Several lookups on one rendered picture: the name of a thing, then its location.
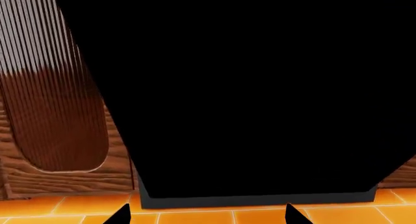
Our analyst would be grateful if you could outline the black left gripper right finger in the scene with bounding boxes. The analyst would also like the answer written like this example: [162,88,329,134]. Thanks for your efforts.
[285,203,315,224]

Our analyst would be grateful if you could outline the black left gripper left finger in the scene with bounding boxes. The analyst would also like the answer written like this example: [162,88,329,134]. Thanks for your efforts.
[103,203,131,224]

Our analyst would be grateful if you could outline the dark grey dishwasher base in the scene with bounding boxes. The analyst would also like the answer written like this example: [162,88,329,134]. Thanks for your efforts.
[135,171,378,210]

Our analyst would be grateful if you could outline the plain wooden cabinet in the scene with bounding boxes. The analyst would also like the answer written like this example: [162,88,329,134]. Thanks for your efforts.
[376,154,416,189]

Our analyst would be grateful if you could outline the wooden cabinet with ribbed panel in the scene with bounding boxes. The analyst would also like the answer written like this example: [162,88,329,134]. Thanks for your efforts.
[0,0,139,201]

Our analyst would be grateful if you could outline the large black box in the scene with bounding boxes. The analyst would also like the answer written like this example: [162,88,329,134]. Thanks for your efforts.
[51,0,416,199]

